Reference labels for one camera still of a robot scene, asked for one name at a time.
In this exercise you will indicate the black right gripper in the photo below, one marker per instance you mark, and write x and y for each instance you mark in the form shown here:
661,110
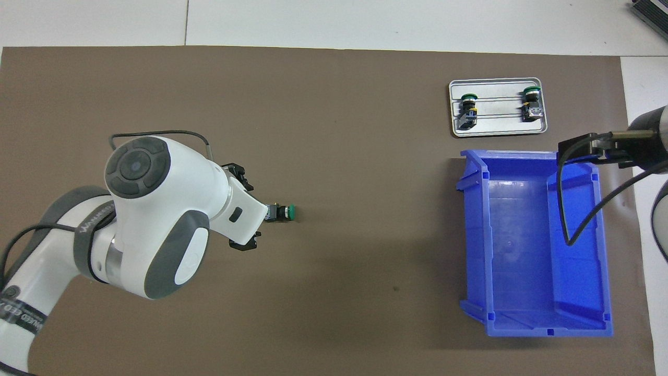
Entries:
647,154

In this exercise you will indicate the green push button switch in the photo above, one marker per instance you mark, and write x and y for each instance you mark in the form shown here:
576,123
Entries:
284,212
468,112
532,107

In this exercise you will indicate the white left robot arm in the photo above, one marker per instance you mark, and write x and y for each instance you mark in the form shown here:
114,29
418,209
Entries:
156,224

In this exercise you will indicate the grey metal tray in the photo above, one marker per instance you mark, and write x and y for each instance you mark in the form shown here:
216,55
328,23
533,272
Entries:
498,125

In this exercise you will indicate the brown table mat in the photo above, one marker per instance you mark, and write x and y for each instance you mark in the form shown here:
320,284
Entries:
339,156

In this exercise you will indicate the blue plastic storage bin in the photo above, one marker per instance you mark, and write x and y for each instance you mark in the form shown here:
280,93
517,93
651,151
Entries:
522,261

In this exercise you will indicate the grey ribbed device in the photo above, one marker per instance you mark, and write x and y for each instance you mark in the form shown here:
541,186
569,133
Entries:
652,13

